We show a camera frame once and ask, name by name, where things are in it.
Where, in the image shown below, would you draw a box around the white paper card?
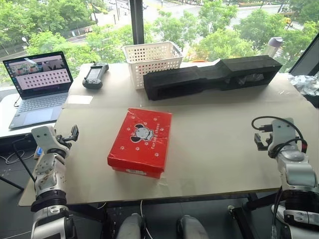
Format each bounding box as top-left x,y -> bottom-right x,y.
66,95 -> 94,105

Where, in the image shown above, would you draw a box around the long black foam case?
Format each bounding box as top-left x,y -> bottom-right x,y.
143,55 -> 283,101

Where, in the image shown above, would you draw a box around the black stand leg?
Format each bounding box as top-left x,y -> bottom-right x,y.
0,173 -> 25,192

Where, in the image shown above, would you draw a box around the black table frame leg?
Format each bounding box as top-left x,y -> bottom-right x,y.
66,202 -> 108,224
227,191 -> 265,239

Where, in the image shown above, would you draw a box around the crumpled white plastic bag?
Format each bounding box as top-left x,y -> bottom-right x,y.
288,74 -> 319,97

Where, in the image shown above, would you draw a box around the crumpled clear plastic wrap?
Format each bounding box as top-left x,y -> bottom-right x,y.
225,73 -> 265,87

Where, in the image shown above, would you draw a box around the dark window frame post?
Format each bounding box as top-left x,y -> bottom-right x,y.
129,0 -> 146,45

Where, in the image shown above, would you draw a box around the dark slanted window frame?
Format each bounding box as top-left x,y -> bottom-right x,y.
288,31 -> 319,76

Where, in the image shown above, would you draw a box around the white perforated plastic basket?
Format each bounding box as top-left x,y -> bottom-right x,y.
121,41 -> 184,90

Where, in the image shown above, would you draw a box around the white side table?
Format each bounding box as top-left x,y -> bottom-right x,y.
0,88 -> 72,145

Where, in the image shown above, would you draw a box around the grey open laptop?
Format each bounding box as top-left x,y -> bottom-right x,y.
2,51 -> 74,129

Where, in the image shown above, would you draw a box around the large brown cardboard sheet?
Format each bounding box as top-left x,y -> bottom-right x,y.
18,102 -> 319,207

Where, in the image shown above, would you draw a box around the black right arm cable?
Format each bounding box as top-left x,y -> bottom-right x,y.
251,116 -> 309,160

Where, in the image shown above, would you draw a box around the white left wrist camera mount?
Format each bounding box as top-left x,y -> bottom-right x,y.
31,125 -> 71,153

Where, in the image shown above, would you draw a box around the black handheld remote controller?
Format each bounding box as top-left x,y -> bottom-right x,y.
82,61 -> 110,90

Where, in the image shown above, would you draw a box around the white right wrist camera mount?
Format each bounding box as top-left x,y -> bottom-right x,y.
268,118 -> 301,152

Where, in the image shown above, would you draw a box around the red shoe box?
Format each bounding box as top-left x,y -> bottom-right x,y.
107,108 -> 173,173

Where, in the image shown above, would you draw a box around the narrow brown cardboard sheet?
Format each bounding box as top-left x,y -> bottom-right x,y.
62,62 -> 315,110

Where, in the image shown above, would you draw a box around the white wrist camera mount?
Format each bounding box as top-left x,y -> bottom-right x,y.
31,125 -> 71,153
268,118 -> 301,152

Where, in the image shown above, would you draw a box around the grey rounded robot foot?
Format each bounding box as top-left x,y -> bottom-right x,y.
116,213 -> 144,239
176,215 -> 209,239

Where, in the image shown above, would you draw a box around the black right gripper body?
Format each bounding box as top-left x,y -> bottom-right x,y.
257,139 -> 273,152

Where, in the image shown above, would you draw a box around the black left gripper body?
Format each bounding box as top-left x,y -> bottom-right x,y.
55,134 -> 73,148

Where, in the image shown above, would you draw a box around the bottle with purple cap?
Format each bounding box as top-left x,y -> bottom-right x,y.
266,36 -> 284,59

